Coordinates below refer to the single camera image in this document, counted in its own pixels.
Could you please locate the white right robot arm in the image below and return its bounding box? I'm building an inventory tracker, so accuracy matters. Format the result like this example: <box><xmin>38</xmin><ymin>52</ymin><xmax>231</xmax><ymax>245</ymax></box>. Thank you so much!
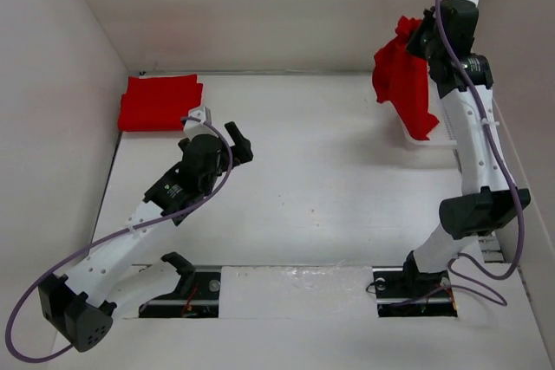
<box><xmin>402</xmin><ymin>0</ymin><xmax>531</xmax><ymax>293</ymax></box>

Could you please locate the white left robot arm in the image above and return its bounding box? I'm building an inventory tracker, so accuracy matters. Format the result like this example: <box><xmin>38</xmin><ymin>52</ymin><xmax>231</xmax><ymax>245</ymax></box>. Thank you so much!
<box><xmin>37</xmin><ymin>117</ymin><xmax>253</xmax><ymax>353</ymax></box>

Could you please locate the folded red t shirt stack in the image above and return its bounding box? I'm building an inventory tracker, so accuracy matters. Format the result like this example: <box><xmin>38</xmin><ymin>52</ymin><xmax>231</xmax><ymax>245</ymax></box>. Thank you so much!
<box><xmin>117</xmin><ymin>75</ymin><xmax>204</xmax><ymax>133</ymax></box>

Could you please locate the white perforated plastic basket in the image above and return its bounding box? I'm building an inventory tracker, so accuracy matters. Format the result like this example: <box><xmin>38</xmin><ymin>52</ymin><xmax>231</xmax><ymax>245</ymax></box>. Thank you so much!
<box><xmin>401</xmin><ymin>104</ymin><xmax>457</xmax><ymax>149</ymax></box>

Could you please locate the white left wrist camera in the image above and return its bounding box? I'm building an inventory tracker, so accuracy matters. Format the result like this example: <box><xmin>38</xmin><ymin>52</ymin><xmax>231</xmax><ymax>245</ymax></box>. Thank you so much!
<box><xmin>181</xmin><ymin>105</ymin><xmax>215</xmax><ymax>140</ymax></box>

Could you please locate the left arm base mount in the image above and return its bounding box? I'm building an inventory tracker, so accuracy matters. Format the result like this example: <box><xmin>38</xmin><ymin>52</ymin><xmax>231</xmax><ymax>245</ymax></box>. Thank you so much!
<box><xmin>138</xmin><ymin>266</ymin><xmax>222</xmax><ymax>319</ymax></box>

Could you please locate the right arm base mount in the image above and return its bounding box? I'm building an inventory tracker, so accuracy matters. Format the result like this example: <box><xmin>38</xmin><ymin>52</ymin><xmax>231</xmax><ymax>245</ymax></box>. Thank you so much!
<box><xmin>366</xmin><ymin>266</ymin><xmax>458</xmax><ymax>318</ymax></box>

